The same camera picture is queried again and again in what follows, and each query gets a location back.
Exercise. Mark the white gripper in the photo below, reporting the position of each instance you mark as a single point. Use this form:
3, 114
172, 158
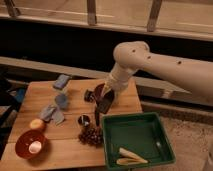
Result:
117, 79

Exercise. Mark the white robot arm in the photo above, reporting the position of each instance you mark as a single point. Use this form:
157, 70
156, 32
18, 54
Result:
195, 76

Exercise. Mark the green plastic tray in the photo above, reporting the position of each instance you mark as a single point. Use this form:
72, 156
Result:
142, 134

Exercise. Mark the dark red bowl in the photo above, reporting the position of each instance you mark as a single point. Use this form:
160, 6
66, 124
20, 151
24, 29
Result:
98, 90

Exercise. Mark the small dark jar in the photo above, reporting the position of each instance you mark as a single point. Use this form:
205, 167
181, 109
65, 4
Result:
89, 96

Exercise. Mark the small black metal cup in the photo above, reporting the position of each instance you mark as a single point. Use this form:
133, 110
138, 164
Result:
84, 120

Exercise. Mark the blue plastic cup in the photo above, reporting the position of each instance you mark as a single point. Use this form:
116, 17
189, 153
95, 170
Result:
62, 101

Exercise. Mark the brown pine cone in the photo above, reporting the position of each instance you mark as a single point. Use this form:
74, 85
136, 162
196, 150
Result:
91, 135

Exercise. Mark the light blue crumpled cloth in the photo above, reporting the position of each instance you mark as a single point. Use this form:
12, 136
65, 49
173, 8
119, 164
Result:
52, 112

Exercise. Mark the yellow corn husk piece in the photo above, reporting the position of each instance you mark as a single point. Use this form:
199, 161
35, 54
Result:
126, 161

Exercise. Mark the yellow round fruit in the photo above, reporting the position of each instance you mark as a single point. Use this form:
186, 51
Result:
37, 124

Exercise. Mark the white egg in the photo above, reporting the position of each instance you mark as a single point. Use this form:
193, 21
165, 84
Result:
35, 147

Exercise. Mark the dark chair at left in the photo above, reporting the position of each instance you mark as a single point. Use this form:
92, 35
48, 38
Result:
11, 97

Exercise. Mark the orange bowl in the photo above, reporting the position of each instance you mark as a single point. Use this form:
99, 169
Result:
23, 142

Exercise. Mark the black handled utensil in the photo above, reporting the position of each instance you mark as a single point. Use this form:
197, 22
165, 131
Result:
97, 117

